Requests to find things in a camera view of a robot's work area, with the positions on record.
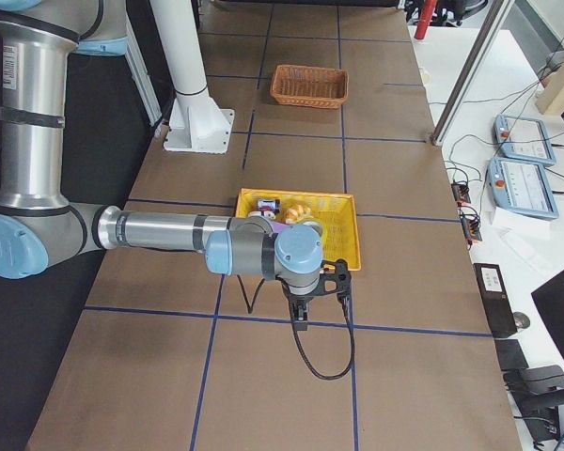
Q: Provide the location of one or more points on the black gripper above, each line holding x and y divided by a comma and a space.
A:
299, 300

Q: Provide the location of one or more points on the yellow plastic basket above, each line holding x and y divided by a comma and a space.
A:
335, 212

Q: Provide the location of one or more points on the brown wicker basket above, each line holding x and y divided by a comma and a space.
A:
304, 86

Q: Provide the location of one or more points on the purple foam block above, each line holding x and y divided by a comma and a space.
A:
278, 227

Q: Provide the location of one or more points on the toy croissant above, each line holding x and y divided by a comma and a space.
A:
297, 213

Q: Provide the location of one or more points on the panda figurine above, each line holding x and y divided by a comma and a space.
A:
266, 214

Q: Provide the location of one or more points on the black power box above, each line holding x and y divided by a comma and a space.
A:
495, 300

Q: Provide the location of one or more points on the lower teach pendant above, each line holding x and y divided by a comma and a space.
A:
521, 187

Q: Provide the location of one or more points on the teach pendant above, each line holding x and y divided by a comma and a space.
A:
524, 138
521, 187

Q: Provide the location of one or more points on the upper teach pendant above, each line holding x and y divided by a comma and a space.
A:
524, 138

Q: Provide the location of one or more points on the red cylinder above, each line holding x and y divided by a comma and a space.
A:
424, 18

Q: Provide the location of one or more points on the white pedestal column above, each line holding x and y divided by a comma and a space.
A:
196, 124

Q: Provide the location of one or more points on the aluminium frame post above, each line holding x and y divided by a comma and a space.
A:
498, 13

